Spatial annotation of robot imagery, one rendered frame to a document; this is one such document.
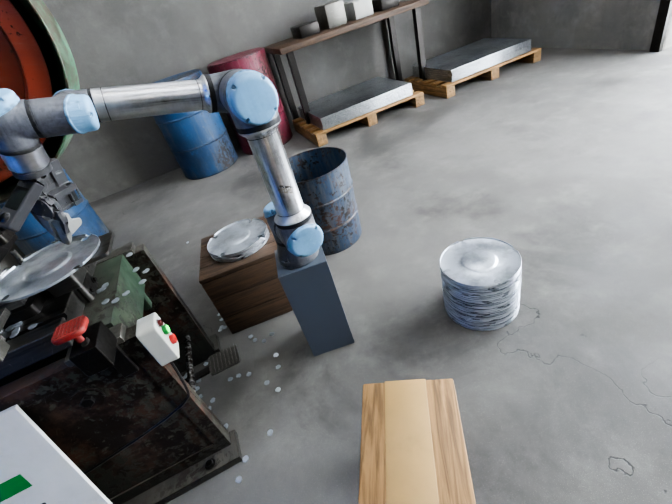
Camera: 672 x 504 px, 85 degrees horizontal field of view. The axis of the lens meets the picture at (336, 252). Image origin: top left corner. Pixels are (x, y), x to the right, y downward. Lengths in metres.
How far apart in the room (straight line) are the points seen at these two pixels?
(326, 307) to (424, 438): 0.64
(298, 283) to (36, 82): 1.00
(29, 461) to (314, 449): 0.78
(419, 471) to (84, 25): 4.28
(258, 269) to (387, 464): 1.00
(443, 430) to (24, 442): 1.04
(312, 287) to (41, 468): 0.90
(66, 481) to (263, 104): 1.13
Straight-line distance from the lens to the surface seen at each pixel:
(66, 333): 0.99
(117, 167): 4.63
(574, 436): 1.38
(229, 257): 1.69
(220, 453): 1.50
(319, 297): 1.38
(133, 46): 4.43
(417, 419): 0.99
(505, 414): 1.38
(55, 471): 1.36
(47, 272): 1.26
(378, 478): 0.95
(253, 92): 0.95
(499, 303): 1.49
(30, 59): 1.49
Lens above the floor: 1.21
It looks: 35 degrees down
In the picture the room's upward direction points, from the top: 18 degrees counter-clockwise
